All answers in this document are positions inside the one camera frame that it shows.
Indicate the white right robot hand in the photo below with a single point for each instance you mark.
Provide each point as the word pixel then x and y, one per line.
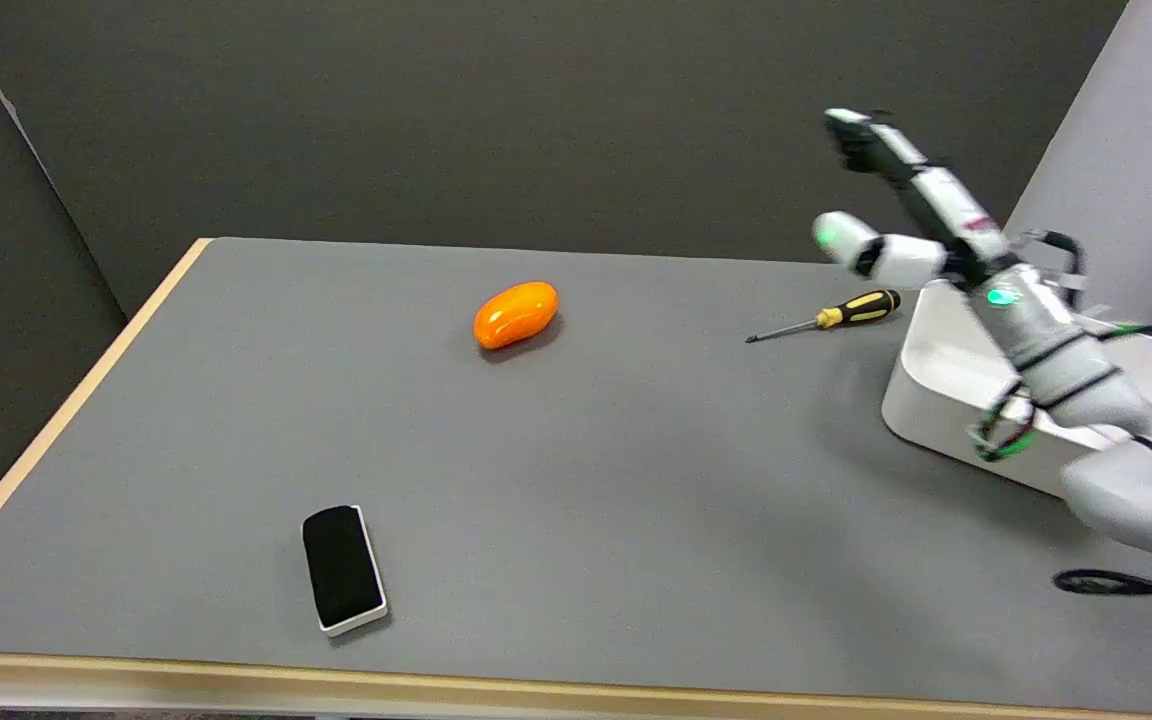
pixel 926 210

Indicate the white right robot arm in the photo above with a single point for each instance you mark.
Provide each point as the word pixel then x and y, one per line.
pixel 1086 385

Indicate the orange mango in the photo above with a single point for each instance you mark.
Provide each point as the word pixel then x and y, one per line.
pixel 515 314

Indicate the white plastic tray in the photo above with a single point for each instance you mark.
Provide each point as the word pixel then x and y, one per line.
pixel 956 375

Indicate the black white board eraser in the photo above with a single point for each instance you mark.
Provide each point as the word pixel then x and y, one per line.
pixel 342 567

